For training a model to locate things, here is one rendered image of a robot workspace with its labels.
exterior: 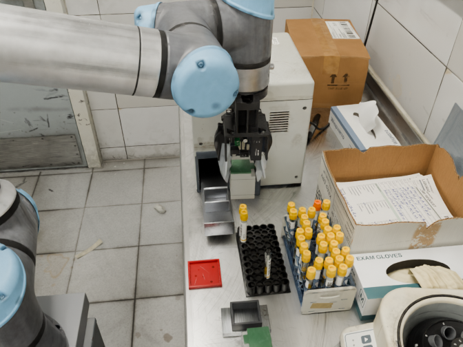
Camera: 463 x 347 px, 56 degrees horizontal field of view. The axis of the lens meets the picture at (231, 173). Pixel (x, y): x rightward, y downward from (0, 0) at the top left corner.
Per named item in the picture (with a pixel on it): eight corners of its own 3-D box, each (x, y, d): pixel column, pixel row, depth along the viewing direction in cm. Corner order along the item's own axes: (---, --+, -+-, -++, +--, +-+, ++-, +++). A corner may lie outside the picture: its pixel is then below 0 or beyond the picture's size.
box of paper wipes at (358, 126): (328, 123, 137) (334, 86, 129) (363, 119, 139) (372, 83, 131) (356, 167, 120) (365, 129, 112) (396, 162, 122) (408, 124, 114)
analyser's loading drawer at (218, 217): (200, 177, 114) (198, 161, 110) (225, 175, 114) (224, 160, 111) (204, 236, 98) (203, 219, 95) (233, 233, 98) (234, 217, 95)
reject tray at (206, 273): (187, 263, 95) (187, 261, 94) (219, 260, 95) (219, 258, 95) (189, 289, 89) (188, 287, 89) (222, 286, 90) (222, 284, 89)
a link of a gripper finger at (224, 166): (213, 196, 79) (223, 156, 74) (212, 175, 84) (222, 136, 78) (229, 198, 80) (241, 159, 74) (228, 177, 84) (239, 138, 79)
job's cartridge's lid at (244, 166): (255, 173, 81) (255, 171, 81) (230, 174, 81) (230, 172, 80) (253, 160, 84) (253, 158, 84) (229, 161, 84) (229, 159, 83)
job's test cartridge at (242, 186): (254, 198, 85) (255, 173, 81) (229, 199, 85) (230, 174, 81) (252, 184, 88) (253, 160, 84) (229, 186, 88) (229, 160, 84)
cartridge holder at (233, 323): (220, 312, 85) (220, 301, 83) (266, 308, 86) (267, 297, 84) (222, 337, 81) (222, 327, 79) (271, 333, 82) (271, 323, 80)
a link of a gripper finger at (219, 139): (209, 159, 79) (219, 119, 74) (209, 154, 81) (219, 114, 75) (235, 163, 80) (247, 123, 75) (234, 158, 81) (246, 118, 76)
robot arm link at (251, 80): (220, 48, 69) (271, 47, 69) (220, 75, 72) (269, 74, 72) (221, 70, 63) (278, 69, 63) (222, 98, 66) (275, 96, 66)
